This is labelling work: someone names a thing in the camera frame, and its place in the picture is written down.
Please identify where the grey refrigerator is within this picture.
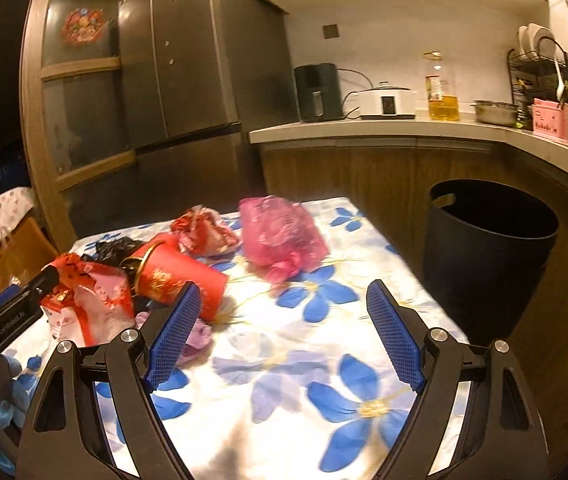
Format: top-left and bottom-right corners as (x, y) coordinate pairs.
(118, 0), (299, 233)

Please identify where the red patterned wrapper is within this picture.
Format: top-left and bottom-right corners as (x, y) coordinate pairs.
(171, 205), (242, 256)

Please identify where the red door decoration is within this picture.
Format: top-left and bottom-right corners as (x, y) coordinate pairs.
(61, 6), (109, 46)

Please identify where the white electric cooker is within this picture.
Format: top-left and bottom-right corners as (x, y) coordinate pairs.
(354, 81), (417, 121)

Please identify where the black trash bin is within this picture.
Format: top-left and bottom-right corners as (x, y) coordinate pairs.
(423, 179), (560, 341)

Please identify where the black plastic bag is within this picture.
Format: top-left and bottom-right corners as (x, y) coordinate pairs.
(81, 236), (152, 271)

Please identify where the orange chair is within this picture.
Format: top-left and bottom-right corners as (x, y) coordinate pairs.
(0, 217), (59, 301)

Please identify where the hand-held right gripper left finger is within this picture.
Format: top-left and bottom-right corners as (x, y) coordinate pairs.
(16, 281), (203, 480)

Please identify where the wooden base cabinet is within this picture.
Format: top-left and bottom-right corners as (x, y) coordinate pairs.
(259, 142), (568, 461)

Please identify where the kitchen countertop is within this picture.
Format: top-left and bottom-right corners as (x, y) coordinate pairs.
(249, 119), (568, 181)

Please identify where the wooden glass door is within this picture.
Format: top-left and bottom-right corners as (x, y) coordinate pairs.
(0, 0), (152, 253)

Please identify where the steel pot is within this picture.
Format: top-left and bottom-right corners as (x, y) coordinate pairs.
(470, 100), (520, 126)

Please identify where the pink plastic bag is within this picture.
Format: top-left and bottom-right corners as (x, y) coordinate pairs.
(238, 195), (329, 283)

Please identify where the blue floral tablecloth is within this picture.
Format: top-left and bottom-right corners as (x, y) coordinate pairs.
(0, 197), (470, 480)

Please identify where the white ladle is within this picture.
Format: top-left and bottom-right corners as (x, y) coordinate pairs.
(553, 55), (567, 101)

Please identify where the black air fryer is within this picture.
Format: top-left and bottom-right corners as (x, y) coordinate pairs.
(294, 62), (347, 123)

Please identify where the cooking oil bottle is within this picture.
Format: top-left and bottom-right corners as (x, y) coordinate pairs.
(423, 51), (460, 122)

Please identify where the white plate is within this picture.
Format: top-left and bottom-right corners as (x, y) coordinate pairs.
(516, 24), (540, 53)
(534, 25), (565, 61)

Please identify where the red white printed plastic bag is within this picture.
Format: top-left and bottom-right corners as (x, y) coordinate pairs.
(41, 252), (137, 348)

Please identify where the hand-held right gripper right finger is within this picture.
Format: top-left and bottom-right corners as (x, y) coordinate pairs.
(366, 280), (550, 480)

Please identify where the white dotted cloth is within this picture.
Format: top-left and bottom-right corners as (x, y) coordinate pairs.
(0, 187), (34, 248)

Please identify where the red paper cup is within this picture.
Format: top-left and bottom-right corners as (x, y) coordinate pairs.
(131, 232), (229, 322)

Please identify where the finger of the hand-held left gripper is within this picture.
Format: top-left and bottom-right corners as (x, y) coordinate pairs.
(0, 265), (63, 317)

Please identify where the black dish rack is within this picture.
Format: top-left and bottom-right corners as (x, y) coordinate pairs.
(508, 35), (568, 121)

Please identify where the purple crumpled wrapper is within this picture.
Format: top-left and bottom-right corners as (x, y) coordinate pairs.
(179, 320), (215, 363)

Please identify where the pink box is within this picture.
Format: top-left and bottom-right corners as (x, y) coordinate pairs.
(531, 99), (568, 138)

